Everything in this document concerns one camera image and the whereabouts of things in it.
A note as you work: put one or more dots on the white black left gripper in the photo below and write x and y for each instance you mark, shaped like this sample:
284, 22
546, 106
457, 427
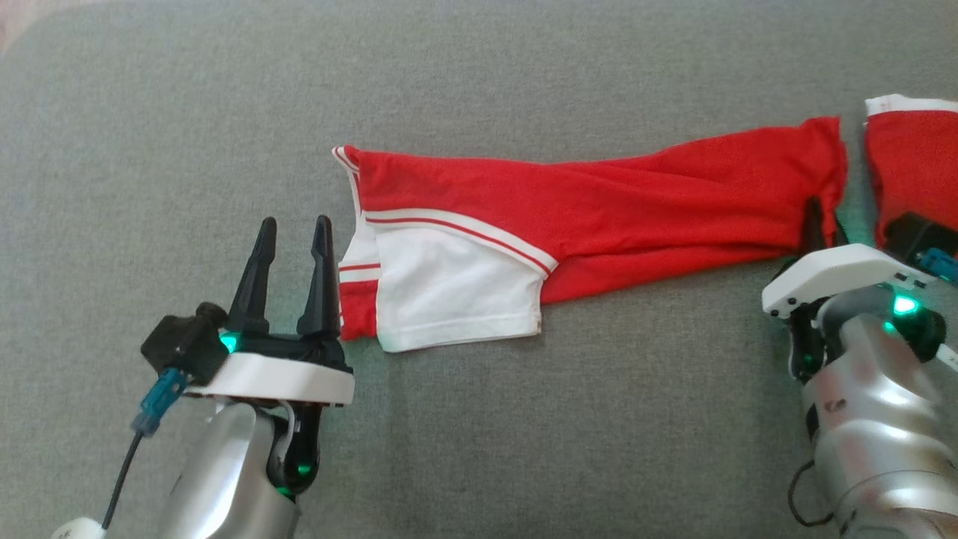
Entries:
284, 378

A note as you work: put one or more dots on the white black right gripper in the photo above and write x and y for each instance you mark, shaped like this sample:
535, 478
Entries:
838, 273

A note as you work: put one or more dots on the red shorts with white stripe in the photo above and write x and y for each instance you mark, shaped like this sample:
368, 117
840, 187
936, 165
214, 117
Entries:
917, 165

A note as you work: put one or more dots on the red basketball jersey white sleeves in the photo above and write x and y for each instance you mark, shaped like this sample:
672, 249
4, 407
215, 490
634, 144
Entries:
599, 202

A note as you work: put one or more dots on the grey sofa seat cushion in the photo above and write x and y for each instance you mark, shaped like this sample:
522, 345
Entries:
524, 449

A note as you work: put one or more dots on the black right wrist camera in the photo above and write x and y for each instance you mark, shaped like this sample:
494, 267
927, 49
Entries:
920, 232

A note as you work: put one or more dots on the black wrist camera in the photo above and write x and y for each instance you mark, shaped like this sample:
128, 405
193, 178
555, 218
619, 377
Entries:
920, 232
183, 344

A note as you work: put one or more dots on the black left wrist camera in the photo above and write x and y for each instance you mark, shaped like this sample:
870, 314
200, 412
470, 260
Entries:
183, 344

